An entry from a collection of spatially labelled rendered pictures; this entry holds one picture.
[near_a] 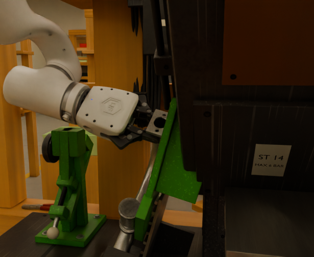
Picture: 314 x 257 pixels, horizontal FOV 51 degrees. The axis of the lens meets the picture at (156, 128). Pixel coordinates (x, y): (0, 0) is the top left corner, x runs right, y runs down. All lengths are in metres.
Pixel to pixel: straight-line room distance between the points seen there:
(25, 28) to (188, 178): 0.38
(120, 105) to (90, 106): 0.06
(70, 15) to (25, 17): 10.83
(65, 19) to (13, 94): 10.82
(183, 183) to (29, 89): 0.35
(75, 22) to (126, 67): 10.48
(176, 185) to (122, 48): 0.48
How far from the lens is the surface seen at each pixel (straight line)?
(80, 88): 0.65
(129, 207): 0.56
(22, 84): 0.69
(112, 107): 0.63
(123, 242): 0.65
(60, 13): 11.59
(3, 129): 1.10
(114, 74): 0.91
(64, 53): 0.73
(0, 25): 0.62
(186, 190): 0.54
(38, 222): 0.99
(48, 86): 0.67
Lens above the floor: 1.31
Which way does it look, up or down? 10 degrees down
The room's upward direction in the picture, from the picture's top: straight up
